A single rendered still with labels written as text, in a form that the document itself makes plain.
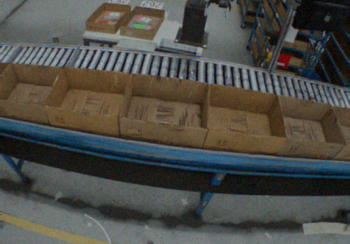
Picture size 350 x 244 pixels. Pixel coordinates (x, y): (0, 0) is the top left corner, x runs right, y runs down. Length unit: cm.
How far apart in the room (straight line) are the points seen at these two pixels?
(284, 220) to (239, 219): 42
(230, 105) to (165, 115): 36
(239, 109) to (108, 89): 73
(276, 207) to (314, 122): 92
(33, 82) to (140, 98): 70
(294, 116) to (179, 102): 70
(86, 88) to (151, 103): 39
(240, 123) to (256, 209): 99
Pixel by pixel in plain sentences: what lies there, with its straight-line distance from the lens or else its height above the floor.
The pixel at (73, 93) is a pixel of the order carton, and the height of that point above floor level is 89.
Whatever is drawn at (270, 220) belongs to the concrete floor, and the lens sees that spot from 227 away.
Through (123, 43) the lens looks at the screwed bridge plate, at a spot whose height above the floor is 75.
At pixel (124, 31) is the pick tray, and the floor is 80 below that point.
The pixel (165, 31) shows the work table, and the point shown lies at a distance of 225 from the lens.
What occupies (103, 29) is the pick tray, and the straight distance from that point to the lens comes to 223.
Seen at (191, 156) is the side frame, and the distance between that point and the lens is 125.
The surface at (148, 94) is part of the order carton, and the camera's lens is 146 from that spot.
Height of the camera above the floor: 197
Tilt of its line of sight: 50 degrees down
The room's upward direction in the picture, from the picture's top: 8 degrees clockwise
